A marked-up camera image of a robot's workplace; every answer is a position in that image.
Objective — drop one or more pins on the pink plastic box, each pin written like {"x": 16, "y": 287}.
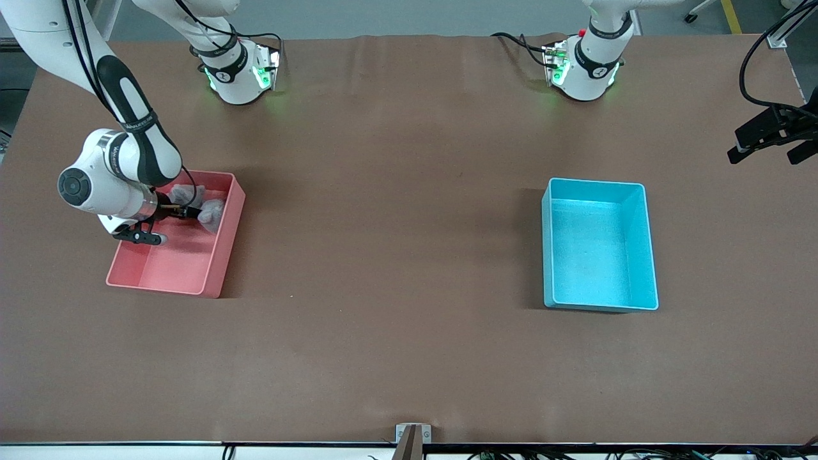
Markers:
{"x": 179, "y": 268}

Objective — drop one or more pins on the aluminium frame post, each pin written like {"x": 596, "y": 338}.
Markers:
{"x": 776, "y": 39}

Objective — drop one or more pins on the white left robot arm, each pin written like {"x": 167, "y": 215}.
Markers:
{"x": 591, "y": 80}

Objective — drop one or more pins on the grey plush toy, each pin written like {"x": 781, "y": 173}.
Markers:
{"x": 188, "y": 193}
{"x": 212, "y": 217}

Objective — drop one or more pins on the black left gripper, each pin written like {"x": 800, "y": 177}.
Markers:
{"x": 790, "y": 124}

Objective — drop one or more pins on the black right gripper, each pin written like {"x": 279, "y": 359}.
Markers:
{"x": 167, "y": 211}

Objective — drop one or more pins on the brown table cover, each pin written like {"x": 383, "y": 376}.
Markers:
{"x": 409, "y": 191}

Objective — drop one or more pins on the table edge rail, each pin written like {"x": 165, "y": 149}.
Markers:
{"x": 128, "y": 452}

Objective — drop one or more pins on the black chair caster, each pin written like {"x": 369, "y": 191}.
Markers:
{"x": 691, "y": 17}

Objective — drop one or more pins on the metal base connector bracket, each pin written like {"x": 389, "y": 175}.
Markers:
{"x": 271, "y": 64}
{"x": 553, "y": 61}

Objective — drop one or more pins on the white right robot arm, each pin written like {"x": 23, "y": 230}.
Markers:
{"x": 115, "y": 166}

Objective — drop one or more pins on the brown mount bar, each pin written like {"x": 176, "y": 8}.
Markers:
{"x": 409, "y": 447}

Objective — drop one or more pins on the blue plastic box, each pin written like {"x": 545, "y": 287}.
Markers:
{"x": 594, "y": 268}

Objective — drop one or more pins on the grey metal clamp bracket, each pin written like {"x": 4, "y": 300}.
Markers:
{"x": 426, "y": 434}

